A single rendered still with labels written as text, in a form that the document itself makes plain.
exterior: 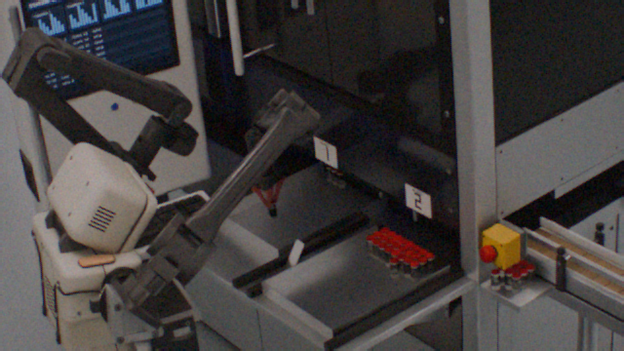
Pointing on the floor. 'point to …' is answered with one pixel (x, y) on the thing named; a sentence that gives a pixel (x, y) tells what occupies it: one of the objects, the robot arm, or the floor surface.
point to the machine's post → (475, 162)
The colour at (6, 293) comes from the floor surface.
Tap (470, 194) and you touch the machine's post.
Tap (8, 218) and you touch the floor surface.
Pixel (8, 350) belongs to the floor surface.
